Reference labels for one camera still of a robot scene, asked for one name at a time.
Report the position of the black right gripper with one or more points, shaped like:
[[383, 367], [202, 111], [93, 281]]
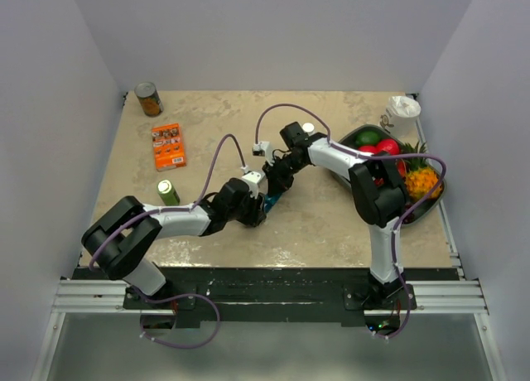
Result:
[[277, 183]]

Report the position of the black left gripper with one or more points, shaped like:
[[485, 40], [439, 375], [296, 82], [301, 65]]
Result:
[[257, 213]]

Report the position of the teal weekly pill organizer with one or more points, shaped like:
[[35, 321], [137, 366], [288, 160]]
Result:
[[270, 201]]

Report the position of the green pill bottle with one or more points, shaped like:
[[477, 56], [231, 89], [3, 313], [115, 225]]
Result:
[[167, 193]]

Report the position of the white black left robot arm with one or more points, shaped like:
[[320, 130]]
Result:
[[120, 239]]

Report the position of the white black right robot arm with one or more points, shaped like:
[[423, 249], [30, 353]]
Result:
[[377, 188]]

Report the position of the white cap pill bottle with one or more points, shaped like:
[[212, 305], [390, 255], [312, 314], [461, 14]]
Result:
[[308, 128]]

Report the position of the red apple left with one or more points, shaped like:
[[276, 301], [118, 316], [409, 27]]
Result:
[[368, 149]]

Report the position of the red apple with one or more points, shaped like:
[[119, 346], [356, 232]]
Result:
[[389, 146], [368, 149]]

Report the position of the orange cardboard box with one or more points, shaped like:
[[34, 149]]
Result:
[[168, 147]]

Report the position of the green apple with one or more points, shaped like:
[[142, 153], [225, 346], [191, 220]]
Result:
[[367, 138]]

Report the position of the red apple right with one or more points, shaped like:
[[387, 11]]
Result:
[[389, 146]]

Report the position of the white paper cup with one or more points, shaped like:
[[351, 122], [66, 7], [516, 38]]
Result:
[[400, 115]]

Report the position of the grey fruit tray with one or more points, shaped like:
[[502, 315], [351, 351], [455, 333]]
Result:
[[424, 208]]

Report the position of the small pineapple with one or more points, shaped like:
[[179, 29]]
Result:
[[419, 177]]

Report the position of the tin food can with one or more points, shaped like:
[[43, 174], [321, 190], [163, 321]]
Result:
[[149, 99]]

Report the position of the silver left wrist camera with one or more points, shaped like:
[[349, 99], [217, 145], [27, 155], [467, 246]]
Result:
[[253, 179]]

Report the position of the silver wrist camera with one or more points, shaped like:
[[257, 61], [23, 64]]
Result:
[[262, 149], [253, 179]]

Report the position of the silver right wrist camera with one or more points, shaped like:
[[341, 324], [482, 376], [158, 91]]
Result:
[[262, 149]]

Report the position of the black table edge rail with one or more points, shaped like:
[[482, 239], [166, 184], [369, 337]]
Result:
[[329, 295]]

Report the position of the aluminium frame rail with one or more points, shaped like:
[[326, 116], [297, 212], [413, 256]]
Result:
[[105, 297]]

